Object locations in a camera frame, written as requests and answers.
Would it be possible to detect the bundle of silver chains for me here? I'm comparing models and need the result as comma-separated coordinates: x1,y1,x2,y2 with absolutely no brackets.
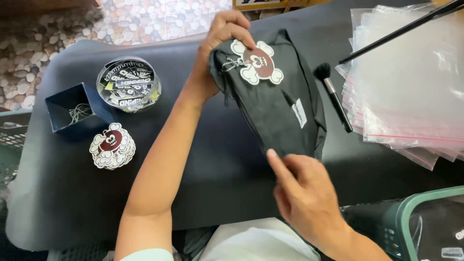
68,104,93,125

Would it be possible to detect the round clear sticker container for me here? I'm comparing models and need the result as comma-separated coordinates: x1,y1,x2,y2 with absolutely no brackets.
96,56,162,114

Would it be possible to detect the white garment label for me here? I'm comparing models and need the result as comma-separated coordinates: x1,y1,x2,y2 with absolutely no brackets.
291,98,308,129

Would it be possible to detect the black thin rod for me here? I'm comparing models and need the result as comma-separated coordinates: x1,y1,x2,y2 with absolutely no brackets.
339,0,464,65

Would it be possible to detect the stack of cloud skull tags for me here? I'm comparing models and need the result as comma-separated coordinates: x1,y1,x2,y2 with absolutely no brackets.
89,123,136,170

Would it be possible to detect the stack of clear zip bags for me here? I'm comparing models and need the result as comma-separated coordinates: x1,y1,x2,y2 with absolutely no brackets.
335,3,464,171

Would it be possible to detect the black textured mat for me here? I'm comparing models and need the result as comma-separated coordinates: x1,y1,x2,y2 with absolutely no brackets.
5,0,464,251

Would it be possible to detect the person's white shirt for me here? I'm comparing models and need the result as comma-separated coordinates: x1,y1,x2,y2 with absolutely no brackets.
119,217,322,261

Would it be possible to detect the dark green mesh basket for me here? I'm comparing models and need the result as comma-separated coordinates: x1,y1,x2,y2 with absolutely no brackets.
0,109,34,189

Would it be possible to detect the yellow wooden frame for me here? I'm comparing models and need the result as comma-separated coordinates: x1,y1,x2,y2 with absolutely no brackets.
232,0,333,11

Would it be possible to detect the person's left hand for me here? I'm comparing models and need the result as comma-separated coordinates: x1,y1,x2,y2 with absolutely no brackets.
184,10,256,106

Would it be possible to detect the silver ball chain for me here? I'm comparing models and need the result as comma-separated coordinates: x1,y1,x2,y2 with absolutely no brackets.
221,56,251,72

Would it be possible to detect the person's right hand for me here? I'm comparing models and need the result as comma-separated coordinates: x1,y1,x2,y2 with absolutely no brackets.
266,149,351,251

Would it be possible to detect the black makeup brush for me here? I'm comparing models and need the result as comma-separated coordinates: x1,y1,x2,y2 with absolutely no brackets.
313,62,354,133

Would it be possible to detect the cloud skull hang tag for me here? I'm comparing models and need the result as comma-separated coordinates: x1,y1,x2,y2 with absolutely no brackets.
231,39,284,86

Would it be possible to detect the green plastic basket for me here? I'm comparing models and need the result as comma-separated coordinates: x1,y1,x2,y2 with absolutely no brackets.
342,186,464,261

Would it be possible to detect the dark blue open box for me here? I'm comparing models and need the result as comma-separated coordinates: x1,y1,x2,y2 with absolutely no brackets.
44,82,116,141

